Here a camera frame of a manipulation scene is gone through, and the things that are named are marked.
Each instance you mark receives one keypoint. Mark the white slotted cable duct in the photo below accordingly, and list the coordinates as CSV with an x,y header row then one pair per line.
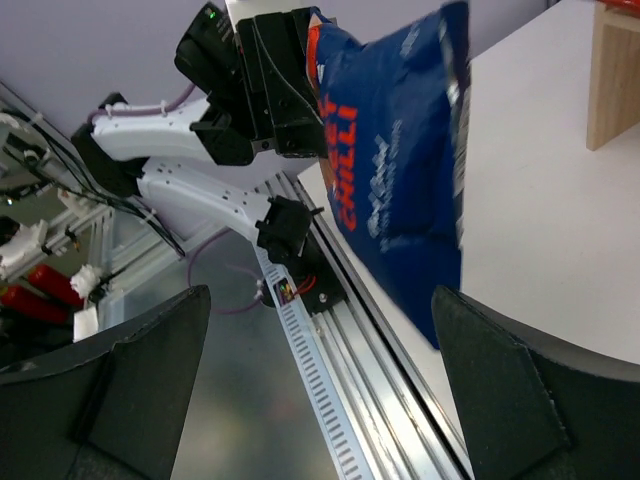
x,y
346,442

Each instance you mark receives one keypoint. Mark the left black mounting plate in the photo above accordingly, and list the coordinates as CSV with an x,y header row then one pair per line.
x,y
320,288

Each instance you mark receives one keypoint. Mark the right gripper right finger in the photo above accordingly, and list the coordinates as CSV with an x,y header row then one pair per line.
x,y
531,405

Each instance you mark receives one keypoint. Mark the blue Burts chilli bag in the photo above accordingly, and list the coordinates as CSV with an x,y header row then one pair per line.
x,y
396,119

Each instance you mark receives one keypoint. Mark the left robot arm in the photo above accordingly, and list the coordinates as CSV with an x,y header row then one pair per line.
x,y
118,139

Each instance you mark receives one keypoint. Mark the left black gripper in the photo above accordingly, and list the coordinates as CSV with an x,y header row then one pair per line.
x,y
281,111

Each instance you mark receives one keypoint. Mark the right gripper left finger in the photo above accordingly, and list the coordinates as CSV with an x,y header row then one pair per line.
x,y
111,406

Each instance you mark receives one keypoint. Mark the red fire extinguisher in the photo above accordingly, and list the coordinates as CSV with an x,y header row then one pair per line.
x,y
45,295

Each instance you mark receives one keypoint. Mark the wooden two-tier shelf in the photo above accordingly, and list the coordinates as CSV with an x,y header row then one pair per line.
x,y
613,106

